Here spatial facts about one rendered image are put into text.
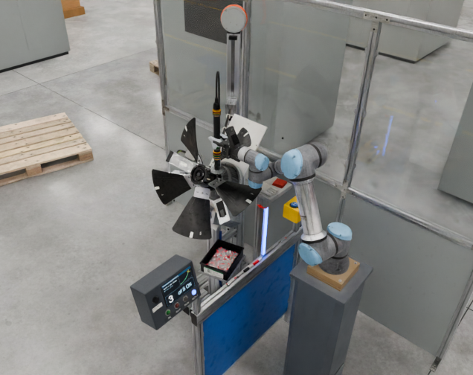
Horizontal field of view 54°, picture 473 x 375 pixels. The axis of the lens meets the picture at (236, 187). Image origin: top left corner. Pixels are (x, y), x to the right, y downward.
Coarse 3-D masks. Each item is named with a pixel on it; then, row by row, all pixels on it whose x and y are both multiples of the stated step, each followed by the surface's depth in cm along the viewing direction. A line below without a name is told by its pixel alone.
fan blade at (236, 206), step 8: (224, 184) 257; (232, 184) 257; (240, 184) 257; (224, 192) 252; (232, 192) 251; (240, 192) 251; (248, 192) 250; (256, 192) 249; (224, 200) 248; (232, 200) 247; (240, 200) 246; (232, 208) 244; (240, 208) 243
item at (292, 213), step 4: (292, 200) 266; (296, 200) 266; (284, 204) 263; (288, 204) 263; (284, 208) 264; (288, 208) 262; (292, 208) 260; (296, 208) 259; (284, 212) 265; (288, 212) 263; (292, 212) 260; (296, 212) 258; (284, 216) 266; (288, 216) 264; (292, 216) 262; (296, 216) 260; (292, 220) 263; (296, 220) 261
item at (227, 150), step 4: (228, 140) 239; (228, 144) 235; (224, 148) 239; (228, 148) 236; (240, 148) 233; (224, 152) 240; (228, 152) 237; (232, 152) 238; (236, 152) 232; (224, 156) 240; (232, 156) 238; (236, 156) 234; (236, 160) 237
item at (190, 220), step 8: (192, 200) 261; (200, 200) 262; (208, 200) 264; (184, 208) 260; (192, 208) 261; (200, 208) 262; (208, 208) 263; (184, 216) 260; (192, 216) 260; (200, 216) 261; (208, 216) 262; (176, 224) 260; (184, 224) 260; (192, 224) 260; (200, 224) 261; (208, 224) 262; (176, 232) 260; (184, 232) 260; (208, 232) 261
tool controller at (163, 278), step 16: (176, 256) 204; (160, 272) 195; (176, 272) 194; (192, 272) 200; (144, 288) 187; (160, 288) 188; (176, 288) 195; (192, 288) 202; (144, 304) 188; (160, 304) 190; (144, 320) 195; (160, 320) 191
